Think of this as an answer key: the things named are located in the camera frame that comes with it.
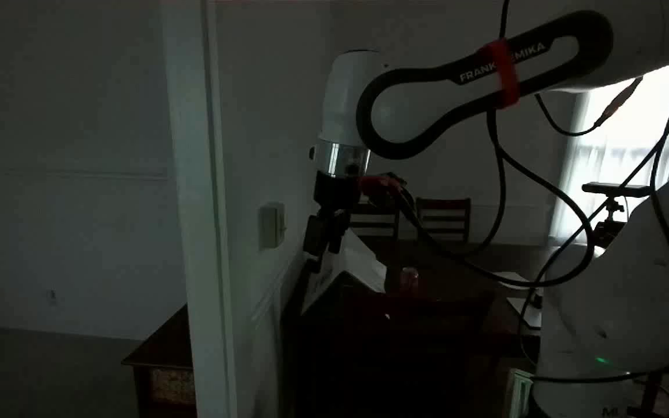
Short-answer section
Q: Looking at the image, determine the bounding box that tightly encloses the red velcro strap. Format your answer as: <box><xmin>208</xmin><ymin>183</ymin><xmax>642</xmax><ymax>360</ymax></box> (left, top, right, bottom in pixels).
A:
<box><xmin>480</xmin><ymin>39</ymin><xmax>525</xmax><ymax>109</ymax></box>

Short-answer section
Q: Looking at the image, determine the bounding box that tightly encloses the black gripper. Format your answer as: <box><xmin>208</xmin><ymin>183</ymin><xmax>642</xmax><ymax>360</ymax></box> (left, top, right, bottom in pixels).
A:
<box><xmin>302</xmin><ymin>169</ymin><xmax>365</xmax><ymax>274</ymax></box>

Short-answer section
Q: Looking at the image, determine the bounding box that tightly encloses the white light switch plate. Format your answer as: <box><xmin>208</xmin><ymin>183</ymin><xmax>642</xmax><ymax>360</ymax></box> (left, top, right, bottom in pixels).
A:
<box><xmin>258</xmin><ymin>201</ymin><xmax>287</xmax><ymax>252</ymax></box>

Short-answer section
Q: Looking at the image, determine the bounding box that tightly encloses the small wooden side table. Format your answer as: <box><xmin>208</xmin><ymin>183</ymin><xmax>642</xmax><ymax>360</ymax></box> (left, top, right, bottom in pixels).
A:
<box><xmin>119</xmin><ymin>302</ymin><xmax>199</xmax><ymax>418</ymax></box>

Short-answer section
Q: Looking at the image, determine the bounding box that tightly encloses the red soda can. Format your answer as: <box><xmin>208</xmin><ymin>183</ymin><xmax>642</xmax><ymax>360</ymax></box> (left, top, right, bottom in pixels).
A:
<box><xmin>396</xmin><ymin>266</ymin><xmax>422</xmax><ymax>297</ymax></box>

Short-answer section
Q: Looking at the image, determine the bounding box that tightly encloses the wrist camera with red mount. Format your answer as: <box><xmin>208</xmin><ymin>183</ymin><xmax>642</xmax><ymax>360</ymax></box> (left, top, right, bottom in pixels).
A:
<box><xmin>357</xmin><ymin>172</ymin><xmax>414</xmax><ymax>211</ymax></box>

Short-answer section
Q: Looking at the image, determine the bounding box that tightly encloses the bright window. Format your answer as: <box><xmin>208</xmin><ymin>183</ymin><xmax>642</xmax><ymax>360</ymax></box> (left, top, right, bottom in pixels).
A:
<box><xmin>549</xmin><ymin>64</ymin><xmax>669</xmax><ymax>252</ymax></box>

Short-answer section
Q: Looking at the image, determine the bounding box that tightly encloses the dark wooden dining table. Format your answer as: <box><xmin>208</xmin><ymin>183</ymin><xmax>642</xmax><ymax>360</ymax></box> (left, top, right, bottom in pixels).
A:
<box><xmin>283</xmin><ymin>237</ymin><xmax>587</xmax><ymax>418</ymax></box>

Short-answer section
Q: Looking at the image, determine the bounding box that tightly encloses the black camera tripod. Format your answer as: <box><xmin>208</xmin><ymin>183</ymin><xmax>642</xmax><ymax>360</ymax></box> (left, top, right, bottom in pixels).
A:
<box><xmin>578</xmin><ymin>179</ymin><xmax>654</xmax><ymax>252</ymax></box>

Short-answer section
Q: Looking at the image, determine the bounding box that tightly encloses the black cable to wrist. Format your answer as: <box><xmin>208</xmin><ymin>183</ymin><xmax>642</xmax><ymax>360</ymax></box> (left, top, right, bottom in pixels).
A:
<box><xmin>390</xmin><ymin>0</ymin><xmax>602</xmax><ymax>290</ymax></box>

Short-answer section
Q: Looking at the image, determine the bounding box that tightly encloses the large white paper board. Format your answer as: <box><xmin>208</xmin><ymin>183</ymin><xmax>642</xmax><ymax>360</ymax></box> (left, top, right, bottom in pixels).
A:
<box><xmin>299</xmin><ymin>230</ymin><xmax>390</xmax><ymax>317</ymax></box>

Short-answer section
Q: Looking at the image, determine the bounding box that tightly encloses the dark wooden dining chair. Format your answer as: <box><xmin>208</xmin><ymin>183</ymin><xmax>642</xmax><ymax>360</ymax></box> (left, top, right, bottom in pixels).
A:
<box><xmin>414</xmin><ymin>196</ymin><xmax>474</xmax><ymax>250</ymax></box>
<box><xmin>347</xmin><ymin>202</ymin><xmax>403</xmax><ymax>244</ymax></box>

